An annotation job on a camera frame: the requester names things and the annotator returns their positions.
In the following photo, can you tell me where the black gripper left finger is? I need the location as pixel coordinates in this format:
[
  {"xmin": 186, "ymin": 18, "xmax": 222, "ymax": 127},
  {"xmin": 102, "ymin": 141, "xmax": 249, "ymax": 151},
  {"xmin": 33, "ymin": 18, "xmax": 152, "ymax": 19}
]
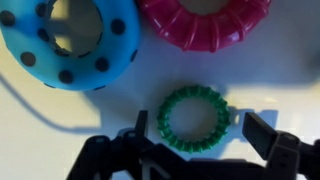
[{"xmin": 134, "ymin": 109, "xmax": 149, "ymax": 138}]

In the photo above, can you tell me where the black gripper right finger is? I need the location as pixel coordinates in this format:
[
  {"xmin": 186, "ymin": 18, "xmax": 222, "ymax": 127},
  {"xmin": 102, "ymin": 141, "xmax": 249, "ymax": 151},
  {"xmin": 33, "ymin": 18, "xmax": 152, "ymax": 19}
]
[{"xmin": 242, "ymin": 111, "xmax": 301, "ymax": 168}]

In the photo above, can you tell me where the blue black-dotted toy ring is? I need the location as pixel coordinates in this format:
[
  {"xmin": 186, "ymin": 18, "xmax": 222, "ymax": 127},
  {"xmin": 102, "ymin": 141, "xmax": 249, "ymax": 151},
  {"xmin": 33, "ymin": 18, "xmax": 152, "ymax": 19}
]
[{"xmin": 0, "ymin": 0, "xmax": 141, "ymax": 92}]

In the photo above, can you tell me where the red ribbed toy ring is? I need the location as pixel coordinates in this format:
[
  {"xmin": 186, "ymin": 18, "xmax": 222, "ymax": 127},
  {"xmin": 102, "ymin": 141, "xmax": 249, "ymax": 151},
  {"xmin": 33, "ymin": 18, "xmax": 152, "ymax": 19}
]
[{"xmin": 137, "ymin": 0, "xmax": 273, "ymax": 54}]

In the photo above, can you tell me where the small green ribbed ring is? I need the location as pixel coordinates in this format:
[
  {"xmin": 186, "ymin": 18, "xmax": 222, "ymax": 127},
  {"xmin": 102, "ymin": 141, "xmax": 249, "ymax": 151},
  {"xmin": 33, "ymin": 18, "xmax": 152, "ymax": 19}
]
[{"xmin": 156, "ymin": 84, "xmax": 232, "ymax": 154}]

